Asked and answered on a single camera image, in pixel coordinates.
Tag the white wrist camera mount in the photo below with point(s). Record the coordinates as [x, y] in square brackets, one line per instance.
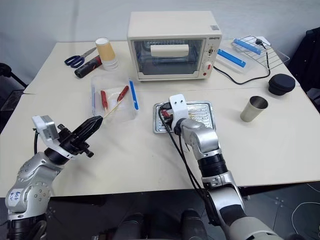
[46, 127]
[178, 107]

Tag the silver metal baking tray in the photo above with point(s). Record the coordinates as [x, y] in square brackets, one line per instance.
[200, 110]

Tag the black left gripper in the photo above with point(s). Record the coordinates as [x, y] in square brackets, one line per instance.
[71, 143]

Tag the red sausage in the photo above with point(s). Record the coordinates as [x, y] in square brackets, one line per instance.
[103, 99]
[165, 114]
[123, 93]

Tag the clear zip bag with sausages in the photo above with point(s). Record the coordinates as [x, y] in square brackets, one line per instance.
[111, 82]

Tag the brown paper cup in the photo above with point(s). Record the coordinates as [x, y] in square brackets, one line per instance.
[105, 51]

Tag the clear plastic box blue clip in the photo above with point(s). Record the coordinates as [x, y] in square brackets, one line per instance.
[246, 45]

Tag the black round zip case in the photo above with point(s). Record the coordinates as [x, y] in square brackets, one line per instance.
[282, 85]

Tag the black stand base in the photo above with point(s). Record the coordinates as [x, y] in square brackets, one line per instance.
[10, 75]

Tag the stack of white paper cups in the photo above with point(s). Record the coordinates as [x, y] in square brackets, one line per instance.
[110, 65]

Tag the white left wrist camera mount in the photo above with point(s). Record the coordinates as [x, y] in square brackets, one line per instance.
[46, 127]

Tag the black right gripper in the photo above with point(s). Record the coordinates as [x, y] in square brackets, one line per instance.
[170, 121]

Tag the dark rounded shape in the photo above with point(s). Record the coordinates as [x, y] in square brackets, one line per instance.
[193, 225]
[131, 226]

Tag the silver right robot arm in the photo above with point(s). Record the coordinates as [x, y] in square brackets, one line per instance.
[212, 150]

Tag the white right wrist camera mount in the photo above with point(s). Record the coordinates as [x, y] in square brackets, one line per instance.
[178, 107]

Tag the stainless steel cup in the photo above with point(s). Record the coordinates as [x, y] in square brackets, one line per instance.
[252, 110]

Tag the black and red screwdriver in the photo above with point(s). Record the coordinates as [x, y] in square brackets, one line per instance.
[87, 67]

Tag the black chair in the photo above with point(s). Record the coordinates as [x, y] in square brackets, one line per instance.
[307, 60]

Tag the cream toaster oven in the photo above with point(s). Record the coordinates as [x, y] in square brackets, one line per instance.
[172, 27]

